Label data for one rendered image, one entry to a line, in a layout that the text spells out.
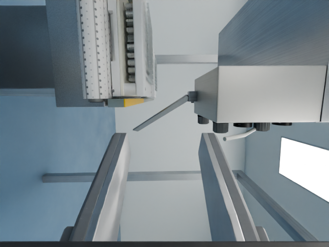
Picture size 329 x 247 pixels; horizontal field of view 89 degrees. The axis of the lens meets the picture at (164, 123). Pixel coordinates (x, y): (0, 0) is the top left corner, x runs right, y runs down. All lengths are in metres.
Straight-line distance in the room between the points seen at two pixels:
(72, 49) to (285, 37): 0.48
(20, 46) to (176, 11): 3.72
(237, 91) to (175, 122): 3.39
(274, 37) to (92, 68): 0.46
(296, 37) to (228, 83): 0.22
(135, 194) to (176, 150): 1.38
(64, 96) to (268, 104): 0.40
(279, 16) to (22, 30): 0.64
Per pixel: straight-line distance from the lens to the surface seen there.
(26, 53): 0.57
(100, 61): 0.36
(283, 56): 0.53
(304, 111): 0.41
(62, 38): 0.41
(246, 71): 0.35
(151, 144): 3.79
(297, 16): 0.53
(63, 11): 0.43
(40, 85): 0.55
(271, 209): 1.28
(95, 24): 0.37
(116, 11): 0.42
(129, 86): 0.38
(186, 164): 3.96
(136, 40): 0.39
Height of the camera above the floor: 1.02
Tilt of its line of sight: 1 degrees up
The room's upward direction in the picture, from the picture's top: 89 degrees clockwise
